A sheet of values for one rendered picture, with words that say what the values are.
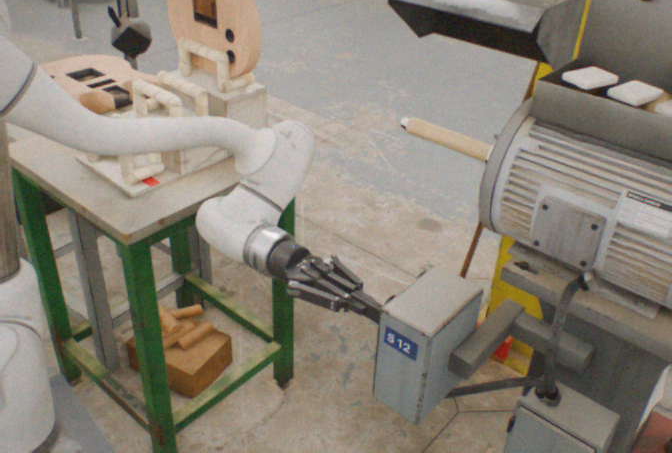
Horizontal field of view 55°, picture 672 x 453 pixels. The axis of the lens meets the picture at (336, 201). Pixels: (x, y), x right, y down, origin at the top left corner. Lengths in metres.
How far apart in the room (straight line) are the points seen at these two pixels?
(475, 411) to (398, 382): 1.34
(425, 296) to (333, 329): 1.59
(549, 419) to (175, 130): 0.79
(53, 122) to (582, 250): 0.82
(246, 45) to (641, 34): 0.98
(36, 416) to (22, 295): 0.23
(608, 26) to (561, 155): 0.23
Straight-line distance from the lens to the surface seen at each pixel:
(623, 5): 1.14
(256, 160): 1.21
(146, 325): 1.74
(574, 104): 1.04
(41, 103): 1.05
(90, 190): 1.75
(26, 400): 1.30
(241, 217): 1.22
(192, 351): 2.39
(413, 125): 1.28
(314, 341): 2.58
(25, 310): 1.41
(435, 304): 1.05
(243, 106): 1.81
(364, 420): 2.33
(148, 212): 1.62
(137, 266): 1.62
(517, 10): 1.10
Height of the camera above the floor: 1.79
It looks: 32 degrees down
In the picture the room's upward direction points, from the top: 3 degrees clockwise
